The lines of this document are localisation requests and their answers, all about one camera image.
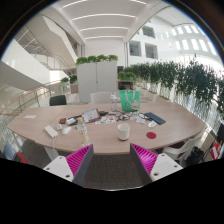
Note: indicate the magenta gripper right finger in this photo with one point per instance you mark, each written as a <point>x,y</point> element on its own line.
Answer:
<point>151,166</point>

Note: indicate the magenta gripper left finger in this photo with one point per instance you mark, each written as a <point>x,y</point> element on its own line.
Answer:
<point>72,167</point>

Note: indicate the clear plastic water bottle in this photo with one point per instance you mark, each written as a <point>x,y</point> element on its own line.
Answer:
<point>82,130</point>

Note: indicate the red round coaster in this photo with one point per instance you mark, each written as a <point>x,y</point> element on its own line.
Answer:
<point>151,135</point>

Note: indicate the white computer mouse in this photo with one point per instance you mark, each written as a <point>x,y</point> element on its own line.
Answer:
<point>66,130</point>

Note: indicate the white ceramic mug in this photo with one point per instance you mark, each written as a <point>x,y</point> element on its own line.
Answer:
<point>123,131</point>

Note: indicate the black backpack on floor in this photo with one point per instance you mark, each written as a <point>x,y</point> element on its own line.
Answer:
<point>196,156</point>

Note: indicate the dark blue notebook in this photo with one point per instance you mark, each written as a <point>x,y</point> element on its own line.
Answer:
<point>155,118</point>

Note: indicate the tablet with brown case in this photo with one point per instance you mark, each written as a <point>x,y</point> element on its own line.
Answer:
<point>91,115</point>

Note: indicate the white chair right side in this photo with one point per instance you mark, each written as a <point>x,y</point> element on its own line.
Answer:
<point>181,150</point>

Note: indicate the white paper sheet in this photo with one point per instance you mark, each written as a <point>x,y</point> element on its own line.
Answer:
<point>30,116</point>

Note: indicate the black office chair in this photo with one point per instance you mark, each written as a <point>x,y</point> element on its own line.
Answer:
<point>58,100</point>

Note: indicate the green tote bag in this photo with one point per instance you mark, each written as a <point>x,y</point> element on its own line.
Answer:
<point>130,100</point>

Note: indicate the white chair behind table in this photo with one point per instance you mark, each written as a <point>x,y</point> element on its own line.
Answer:
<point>100,97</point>

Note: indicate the clear bottle near bag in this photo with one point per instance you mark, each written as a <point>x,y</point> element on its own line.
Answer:
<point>113,102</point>

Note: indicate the white storage cabinet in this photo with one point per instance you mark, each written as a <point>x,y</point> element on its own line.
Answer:
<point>96,77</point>

